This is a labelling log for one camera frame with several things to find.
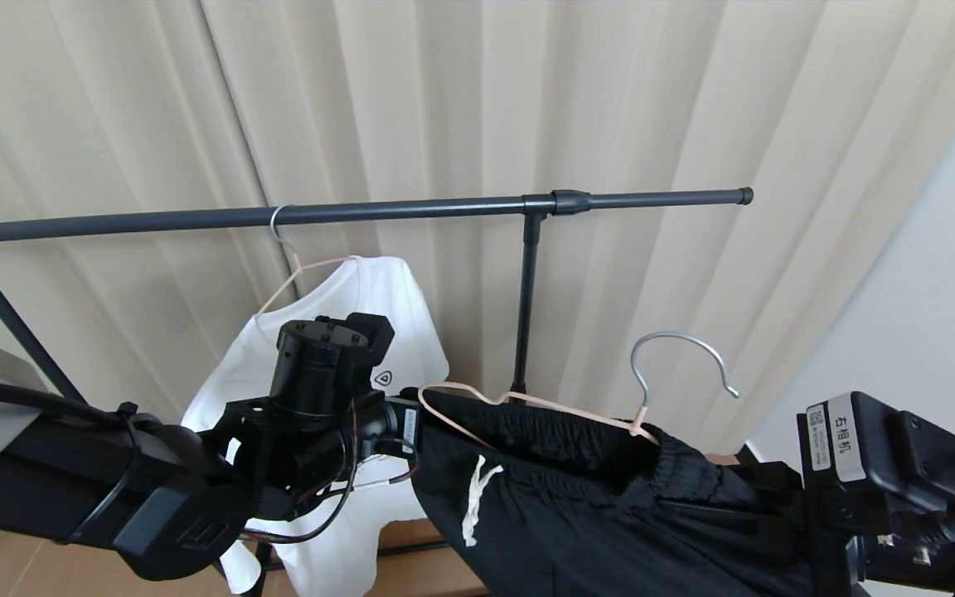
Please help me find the black clothes rack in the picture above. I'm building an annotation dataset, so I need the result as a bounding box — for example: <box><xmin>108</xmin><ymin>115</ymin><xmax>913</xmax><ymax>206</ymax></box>
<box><xmin>0</xmin><ymin>187</ymin><xmax>756</xmax><ymax>597</ymax></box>

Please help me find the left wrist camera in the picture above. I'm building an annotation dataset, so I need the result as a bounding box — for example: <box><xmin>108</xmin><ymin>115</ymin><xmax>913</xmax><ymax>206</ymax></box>
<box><xmin>349</xmin><ymin>313</ymin><xmax>396</xmax><ymax>367</ymax></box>

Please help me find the beige curtain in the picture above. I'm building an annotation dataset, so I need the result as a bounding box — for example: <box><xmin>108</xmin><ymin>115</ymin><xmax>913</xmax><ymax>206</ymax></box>
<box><xmin>0</xmin><ymin>0</ymin><xmax>955</xmax><ymax>540</ymax></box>

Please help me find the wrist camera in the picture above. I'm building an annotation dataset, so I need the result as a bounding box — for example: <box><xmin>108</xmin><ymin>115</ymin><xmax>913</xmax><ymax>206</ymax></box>
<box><xmin>797</xmin><ymin>391</ymin><xmax>955</xmax><ymax>533</ymax></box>
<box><xmin>349</xmin><ymin>313</ymin><xmax>396</xmax><ymax>367</ymax></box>

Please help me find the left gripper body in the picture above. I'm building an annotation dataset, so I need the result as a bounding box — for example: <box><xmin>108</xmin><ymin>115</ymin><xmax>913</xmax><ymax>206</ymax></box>
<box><xmin>357</xmin><ymin>396</ymin><xmax>422</xmax><ymax>467</ymax></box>

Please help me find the pink clothes hanger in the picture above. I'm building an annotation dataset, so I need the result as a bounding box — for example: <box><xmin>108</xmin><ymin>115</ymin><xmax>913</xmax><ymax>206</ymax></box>
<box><xmin>252</xmin><ymin>204</ymin><xmax>362</xmax><ymax>323</ymax></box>
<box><xmin>418</xmin><ymin>332</ymin><xmax>741</xmax><ymax>453</ymax></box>

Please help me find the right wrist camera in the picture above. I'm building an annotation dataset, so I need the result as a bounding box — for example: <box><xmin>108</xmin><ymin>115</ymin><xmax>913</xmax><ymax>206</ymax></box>
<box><xmin>797</xmin><ymin>391</ymin><xmax>955</xmax><ymax>533</ymax></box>

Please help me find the white printed t-shirt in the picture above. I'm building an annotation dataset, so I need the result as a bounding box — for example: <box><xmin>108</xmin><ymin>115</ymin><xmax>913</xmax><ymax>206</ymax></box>
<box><xmin>183</xmin><ymin>255</ymin><xmax>451</xmax><ymax>597</ymax></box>

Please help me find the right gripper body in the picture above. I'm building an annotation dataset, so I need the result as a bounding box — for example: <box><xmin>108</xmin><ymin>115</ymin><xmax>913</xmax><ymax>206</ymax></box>
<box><xmin>734</xmin><ymin>460</ymin><xmax>955</xmax><ymax>597</ymax></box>

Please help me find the black garment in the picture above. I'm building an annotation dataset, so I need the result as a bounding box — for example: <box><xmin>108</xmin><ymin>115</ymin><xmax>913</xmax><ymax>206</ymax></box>
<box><xmin>410</xmin><ymin>390</ymin><xmax>814</xmax><ymax>597</ymax></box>

